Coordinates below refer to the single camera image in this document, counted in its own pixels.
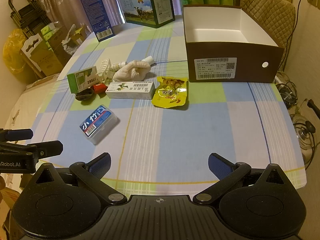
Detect brown cardboard shoe box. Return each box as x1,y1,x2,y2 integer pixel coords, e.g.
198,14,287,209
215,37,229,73
183,4,284,83

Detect red candy packet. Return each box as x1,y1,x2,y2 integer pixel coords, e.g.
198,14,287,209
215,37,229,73
91,83,108,94

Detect white medicine box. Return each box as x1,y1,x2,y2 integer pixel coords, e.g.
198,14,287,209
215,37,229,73
106,81,155,100

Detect yellow snack pouch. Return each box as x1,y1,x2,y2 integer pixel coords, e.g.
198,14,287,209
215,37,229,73
151,76,188,109

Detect cardboard box with handle cutout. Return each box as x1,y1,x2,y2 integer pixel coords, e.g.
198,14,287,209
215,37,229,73
21,34,63,76

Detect dark brown fuzzy socks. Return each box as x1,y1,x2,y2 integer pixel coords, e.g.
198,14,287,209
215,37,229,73
75,87,94,101

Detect black power cable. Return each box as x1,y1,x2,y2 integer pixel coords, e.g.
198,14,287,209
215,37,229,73
282,0,313,73

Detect white plastic bag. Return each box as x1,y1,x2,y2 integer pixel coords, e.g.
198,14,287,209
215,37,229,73
61,24,79,55

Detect person's left hand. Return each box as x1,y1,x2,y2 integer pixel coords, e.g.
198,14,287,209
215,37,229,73
0,176,5,190

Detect quilted beige covered chair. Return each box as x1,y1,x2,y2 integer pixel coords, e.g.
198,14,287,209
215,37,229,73
234,0,296,70

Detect green medicine box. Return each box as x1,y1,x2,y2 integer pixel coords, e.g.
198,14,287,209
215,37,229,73
67,66,99,94

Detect blue clear plastic box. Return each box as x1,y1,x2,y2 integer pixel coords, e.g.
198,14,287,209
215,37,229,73
79,105,118,145

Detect white pill bottle yellow label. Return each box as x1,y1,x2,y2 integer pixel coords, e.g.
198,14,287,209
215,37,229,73
111,61,127,72

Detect white knitted sock bundle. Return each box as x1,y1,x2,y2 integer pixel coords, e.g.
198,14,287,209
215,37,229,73
113,60,151,82

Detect green cow milk box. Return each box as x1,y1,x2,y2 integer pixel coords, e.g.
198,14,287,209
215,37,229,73
119,0,175,28

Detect yellow plastic bag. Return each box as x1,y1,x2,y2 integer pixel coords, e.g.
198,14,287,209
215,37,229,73
3,29,27,75

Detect plaid bed sheet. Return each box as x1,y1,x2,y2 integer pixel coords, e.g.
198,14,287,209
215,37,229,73
38,19,307,196

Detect blue milk carton box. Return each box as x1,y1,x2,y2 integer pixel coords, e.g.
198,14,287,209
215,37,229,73
80,0,115,42

